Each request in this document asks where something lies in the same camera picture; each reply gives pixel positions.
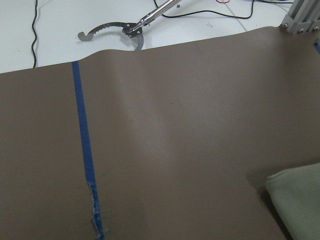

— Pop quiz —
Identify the green long-sleeve shirt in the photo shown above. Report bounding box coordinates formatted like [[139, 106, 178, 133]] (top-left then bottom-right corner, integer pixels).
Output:
[[265, 163, 320, 240]]

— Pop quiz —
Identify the aluminium frame post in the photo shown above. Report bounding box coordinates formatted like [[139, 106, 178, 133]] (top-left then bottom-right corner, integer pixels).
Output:
[[280, 0, 320, 35]]

